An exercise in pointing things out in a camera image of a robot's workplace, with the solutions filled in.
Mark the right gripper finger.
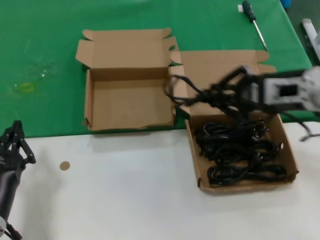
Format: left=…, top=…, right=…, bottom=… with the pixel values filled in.
left=203, top=92, right=247, bottom=111
left=203, top=65, right=253, bottom=97

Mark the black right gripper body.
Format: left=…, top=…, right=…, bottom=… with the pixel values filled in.
left=238, top=70, right=310, bottom=113

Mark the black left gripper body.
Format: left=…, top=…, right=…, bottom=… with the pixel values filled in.
left=0, top=149, right=26, bottom=219

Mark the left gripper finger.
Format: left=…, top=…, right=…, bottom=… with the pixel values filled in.
left=12, top=120, right=37, bottom=166
left=0, top=123, right=16, bottom=155

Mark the black power cable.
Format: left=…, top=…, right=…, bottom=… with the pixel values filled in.
left=195, top=121, right=227, bottom=157
left=232, top=119, right=271, bottom=143
left=216, top=139, right=279, bottom=165
left=207, top=162, right=288, bottom=187
left=163, top=74, right=253, bottom=125

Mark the empty open cardboard box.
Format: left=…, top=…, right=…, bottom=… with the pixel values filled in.
left=75, top=27, right=180, bottom=132

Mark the green table cloth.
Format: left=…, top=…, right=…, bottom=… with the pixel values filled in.
left=0, top=0, right=315, bottom=140

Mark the cardboard box holding cables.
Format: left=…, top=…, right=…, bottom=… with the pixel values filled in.
left=168, top=49, right=300, bottom=195

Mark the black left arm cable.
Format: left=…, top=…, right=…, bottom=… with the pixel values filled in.
left=4, top=221, right=22, bottom=240

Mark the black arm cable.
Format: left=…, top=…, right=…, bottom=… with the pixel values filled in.
left=4, top=221, right=22, bottom=240
left=281, top=111, right=312, bottom=142

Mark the green-handled screwdriver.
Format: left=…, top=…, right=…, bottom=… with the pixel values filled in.
left=241, top=0, right=268, bottom=51

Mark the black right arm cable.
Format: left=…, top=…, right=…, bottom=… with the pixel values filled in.
left=281, top=111, right=312, bottom=142

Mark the grey metal frame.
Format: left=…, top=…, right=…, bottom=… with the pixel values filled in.
left=301, top=18, right=320, bottom=63

